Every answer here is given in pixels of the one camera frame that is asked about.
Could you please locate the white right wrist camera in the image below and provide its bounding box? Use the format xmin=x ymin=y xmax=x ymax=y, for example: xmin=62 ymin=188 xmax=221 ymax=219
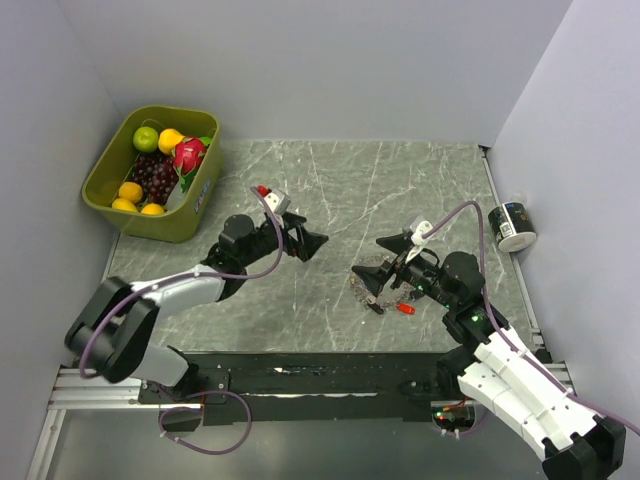
xmin=402 ymin=215 xmax=433 ymax=263

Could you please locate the yellow lemon front left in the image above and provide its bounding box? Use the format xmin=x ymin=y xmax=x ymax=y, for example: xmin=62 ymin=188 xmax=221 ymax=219
xmin=111 ymin=197 xmax=138 ymax=213

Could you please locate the green apple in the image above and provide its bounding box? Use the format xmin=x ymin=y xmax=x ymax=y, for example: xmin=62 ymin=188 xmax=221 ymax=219
xmin=132 ymin=126 xmax=159 ymax=153

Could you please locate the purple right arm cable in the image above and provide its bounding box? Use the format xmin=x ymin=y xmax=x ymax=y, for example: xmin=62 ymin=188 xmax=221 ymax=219
xmin=422 ymin=200 xmax=640 ymax=441

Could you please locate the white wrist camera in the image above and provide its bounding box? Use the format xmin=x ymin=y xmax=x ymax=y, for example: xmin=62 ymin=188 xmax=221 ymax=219
xmin=402 ymin=215 xmax=433 ymax=263
xmin=257 ymin=185 xmax=291 ymax=215

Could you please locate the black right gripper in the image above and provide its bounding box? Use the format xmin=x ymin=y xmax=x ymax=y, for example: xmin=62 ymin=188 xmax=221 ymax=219
xmin=351 ymin=233 xmax=457 ymax=309

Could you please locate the pink dragon fruit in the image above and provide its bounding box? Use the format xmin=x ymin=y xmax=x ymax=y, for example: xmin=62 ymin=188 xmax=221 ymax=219
xmin=172 ymin=137 xmax=212 ymax=193

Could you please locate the black white tape roll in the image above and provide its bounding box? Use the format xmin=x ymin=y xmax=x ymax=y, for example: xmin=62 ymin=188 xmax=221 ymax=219
xmin=488 ymin=201 xmax=537 ymax=253

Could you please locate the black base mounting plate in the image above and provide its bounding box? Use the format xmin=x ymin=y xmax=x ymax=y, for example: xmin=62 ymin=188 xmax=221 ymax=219
xmin=138 ymin=348 xmax=471 ymax=426

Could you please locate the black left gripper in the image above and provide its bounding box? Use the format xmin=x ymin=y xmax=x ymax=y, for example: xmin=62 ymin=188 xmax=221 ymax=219
xmin=239 ymin=211 xmax=327 ymax=267

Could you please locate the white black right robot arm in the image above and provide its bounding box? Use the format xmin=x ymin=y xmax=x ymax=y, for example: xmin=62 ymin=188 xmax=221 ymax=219
xmin=352 ymin=234 xmax=626 ymax=479

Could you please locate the olive green plastic bin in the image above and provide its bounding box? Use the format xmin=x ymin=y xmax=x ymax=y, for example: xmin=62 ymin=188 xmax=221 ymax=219
xmin=81 ymin=105 xmax=224 ymax=243

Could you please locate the orange fruit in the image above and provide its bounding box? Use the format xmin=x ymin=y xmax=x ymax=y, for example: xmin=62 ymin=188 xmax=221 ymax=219
xmin=118 ymin=181 xmax=144 ymax=204
xmin=140 ymin=203 xmax=165 ymax=216

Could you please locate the orange fruit upper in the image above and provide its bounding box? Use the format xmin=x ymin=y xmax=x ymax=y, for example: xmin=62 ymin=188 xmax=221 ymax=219
xmin=118 ymin=181 xmax=144 ymax=204

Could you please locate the orange fruit front right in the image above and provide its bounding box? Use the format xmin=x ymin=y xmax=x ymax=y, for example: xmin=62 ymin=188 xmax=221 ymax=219
xmin=140 ymin=203 xmax=165 ymax=216

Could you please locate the aluminium rail frame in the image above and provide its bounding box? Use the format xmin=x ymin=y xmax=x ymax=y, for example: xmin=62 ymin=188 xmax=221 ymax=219
xmin=24 ymin=362 xmax=601 ymax=480

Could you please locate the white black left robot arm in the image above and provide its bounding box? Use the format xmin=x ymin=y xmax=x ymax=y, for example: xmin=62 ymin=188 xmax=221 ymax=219
xmin=64 ymin=212 xmax=329 ymax=402

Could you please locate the purple grape bunch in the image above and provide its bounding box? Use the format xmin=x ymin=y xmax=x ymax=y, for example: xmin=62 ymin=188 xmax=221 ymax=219
xmin=128 ymin=150 xmax=178 ymax=205

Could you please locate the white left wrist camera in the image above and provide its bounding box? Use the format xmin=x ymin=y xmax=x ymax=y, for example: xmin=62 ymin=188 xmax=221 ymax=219
xmin=257 ymin=185 xmax=291 ymax=215

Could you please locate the red key tag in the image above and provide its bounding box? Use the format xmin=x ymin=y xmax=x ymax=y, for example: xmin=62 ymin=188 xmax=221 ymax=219
xmin=397 ymin=303 xmax=416 ymax=315

